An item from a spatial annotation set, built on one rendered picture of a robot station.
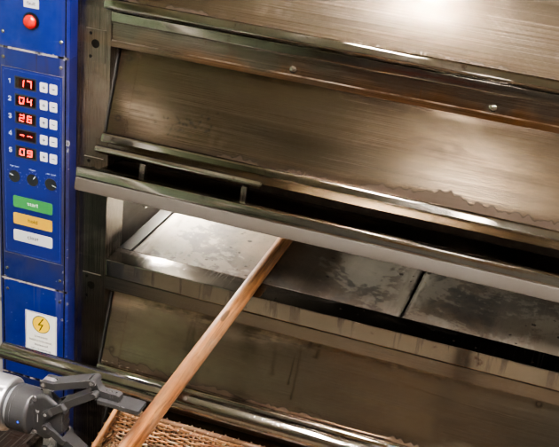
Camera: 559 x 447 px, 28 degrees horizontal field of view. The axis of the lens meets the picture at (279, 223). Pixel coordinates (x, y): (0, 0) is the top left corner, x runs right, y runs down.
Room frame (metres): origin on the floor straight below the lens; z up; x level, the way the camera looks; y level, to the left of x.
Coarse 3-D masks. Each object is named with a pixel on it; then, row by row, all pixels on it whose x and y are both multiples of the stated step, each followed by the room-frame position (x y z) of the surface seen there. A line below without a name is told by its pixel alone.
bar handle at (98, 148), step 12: (120, 156) 1.89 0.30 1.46; (132, 156) 1.89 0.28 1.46; (144, 156) 1.88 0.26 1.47; (144, 168) 1.88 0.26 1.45; (168, 168) 1.87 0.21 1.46; (180, 168) 1.86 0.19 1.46; (192, 168) 1.85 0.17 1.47; (204, 168) 1.85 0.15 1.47; (228, 180) 1.83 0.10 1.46; (240, 180) 1.83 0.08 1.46; (252, 180) 1.82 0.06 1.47; (240, 192) 1.82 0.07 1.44
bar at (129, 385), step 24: (24, 360) 1.64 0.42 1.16; (48, 360) 1.63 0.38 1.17; (72, 360) 1.64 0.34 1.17; (120, 384) 1.59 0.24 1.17; (144, 384) 1.58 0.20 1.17; (192, 408) 1.55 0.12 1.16; (216, 408) 1.54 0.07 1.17; (240, 408) 1.54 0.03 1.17; (264, 432) 1.51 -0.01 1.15; (288, 432) 1.50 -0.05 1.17; (312, 432) 1.50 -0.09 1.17
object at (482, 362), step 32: (128, 256) 2.03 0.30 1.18; (160, 288) 1.97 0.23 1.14; (192, 288) 1.95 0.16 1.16; (224, 288) 1.94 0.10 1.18; (288, 320) 1.89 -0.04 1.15; (320, 320) 1.88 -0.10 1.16; (352, 320) 1.86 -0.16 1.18; (384, 320) 1.87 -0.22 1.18; (416, 352) 1.82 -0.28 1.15; (448, 352) 1.80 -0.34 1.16; (480, 352) 1.79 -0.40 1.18; (512, 352) 1.80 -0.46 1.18; (544, 384) 1.75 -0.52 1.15
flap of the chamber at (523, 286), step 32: (96, 192) 1.85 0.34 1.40; (128, 192) 1.84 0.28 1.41; (224, 192) 1.91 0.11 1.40; (256, 192) 1.95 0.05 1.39; (256, 224) 1.76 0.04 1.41; (352, 224) 1.82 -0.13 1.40; (384, 224) 1.86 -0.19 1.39; (384, 256) 1.70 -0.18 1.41; (416, 256) 1.68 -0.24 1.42; (512, 256) 1.77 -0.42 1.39; (544, 256) 1.80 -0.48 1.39; (512, 288) 1.63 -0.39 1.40; (544, 288) 1.62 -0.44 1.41
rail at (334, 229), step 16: (80, 176) 1.87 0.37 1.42; (96, 176) 1.86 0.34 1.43; (112, 176) 1.85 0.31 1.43; (128, 176) 1.85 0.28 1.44; (160, 192) 1.82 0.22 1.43; (176, 192) 1.81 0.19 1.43; (192, 192) 1.81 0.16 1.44; (224, 208) 1.79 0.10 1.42; (240, 208) 1.78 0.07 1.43; (256, 208) 1.77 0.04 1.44; (272, 208) 1.78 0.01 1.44; (288, 224) 1.75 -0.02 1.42; (304, 224) 1.74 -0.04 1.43; (320, 224) 1.74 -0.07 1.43; (336, 224) 1.73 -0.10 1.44; (368, 240) 1.71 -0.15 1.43; (384, 240) 1.70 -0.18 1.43; (400, 240) 1.70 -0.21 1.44; (432, 256) 1.68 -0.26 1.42; (448, 256) 1.67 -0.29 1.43; (464, 256) 1.66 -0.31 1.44; (480, 256) 1.67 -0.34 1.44; (496, 272) 1.65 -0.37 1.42; (512, 272) 1.64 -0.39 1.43; (528, 272) 1.63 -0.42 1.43; (544, 272) 1.63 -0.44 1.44
